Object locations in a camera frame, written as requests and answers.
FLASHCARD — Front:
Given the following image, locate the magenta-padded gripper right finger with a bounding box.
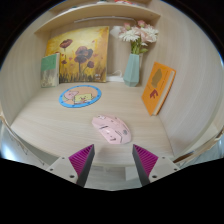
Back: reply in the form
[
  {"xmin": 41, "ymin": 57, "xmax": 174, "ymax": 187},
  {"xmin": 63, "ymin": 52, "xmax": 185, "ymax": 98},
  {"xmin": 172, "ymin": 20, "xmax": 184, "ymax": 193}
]
[{"xmin": 131, "ymin": 143, "xmax": 182, "ymax": 188}]

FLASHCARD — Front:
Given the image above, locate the pink computer mouse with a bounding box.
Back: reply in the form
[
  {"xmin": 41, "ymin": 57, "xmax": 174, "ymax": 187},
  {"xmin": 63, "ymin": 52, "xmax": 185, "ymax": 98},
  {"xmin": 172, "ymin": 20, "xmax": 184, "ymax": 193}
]
[{"xmin": 91, "ymin": 114, "xmax": 133, "ymax": 145}]

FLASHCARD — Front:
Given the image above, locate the white light bar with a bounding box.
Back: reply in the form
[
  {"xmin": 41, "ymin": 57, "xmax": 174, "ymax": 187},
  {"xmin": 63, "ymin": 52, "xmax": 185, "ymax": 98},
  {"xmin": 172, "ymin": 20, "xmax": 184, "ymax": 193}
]
[{"xmin": 73, "ymin": 15, "xmax": 138, "ymax": 25}]

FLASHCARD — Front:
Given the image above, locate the pale teal faceted vase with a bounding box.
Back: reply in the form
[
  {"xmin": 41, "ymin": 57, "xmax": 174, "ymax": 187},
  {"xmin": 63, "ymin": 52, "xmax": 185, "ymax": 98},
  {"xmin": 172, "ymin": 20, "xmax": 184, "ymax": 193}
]
[{"xmin": 123, "ymin": 53, "xmax": 141, "ymax": 88}]

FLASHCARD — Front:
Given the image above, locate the yellow poppy flower painting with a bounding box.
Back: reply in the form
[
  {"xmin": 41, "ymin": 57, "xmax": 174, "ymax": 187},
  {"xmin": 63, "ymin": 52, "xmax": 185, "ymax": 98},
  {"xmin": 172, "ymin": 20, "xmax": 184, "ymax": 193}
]
[{"xmin": 44, "ymin": 25, "xmax": 110, "ymax": 84}]

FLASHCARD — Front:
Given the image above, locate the wooden shelf with ornaments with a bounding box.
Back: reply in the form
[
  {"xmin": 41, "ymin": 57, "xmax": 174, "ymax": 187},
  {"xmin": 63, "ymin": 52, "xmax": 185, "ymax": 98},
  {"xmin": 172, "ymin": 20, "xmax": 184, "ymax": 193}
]
[{"xmin": 34, "ymin": 0, "xmax": 162, "ymax": 35}]

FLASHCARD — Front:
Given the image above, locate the pink and white flower bouquet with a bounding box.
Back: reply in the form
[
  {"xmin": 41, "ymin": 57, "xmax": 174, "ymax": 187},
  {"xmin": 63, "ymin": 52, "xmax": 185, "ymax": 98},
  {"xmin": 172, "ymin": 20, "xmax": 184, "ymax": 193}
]
[{"xmin": 118, "ymin": 19, "xmax": 160, "ymax": 55}]

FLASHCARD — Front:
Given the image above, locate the round blue cartoon mouse pad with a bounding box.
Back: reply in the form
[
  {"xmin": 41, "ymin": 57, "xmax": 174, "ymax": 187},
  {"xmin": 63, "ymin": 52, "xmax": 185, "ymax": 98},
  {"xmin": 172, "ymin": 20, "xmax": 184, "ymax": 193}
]
[{"xmin": 58, "ymin": 84, "xmax": 103, "ymax": 109}]

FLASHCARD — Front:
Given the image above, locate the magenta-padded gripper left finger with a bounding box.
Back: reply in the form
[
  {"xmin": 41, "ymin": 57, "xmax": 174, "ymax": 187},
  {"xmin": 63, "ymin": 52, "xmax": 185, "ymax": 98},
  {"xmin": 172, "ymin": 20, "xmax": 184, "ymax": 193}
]
[{"xmin": 45, "ymin": 143, "xmax": 96, "ymax": 188}]

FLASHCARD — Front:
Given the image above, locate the orange book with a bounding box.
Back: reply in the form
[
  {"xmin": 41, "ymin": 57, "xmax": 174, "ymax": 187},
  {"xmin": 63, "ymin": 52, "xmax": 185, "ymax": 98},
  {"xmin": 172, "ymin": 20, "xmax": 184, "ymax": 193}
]
[{"xmin": 141, "ymin": 61, "xmax": 177, "ymax": 117}]

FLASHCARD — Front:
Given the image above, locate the green and beige book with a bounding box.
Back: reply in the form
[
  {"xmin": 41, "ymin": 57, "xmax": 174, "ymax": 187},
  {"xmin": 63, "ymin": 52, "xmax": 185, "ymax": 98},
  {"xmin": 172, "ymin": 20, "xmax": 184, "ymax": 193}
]
[{"xmin": 40, "ymin": 53, "xmax": 61, "ymax": 89}]

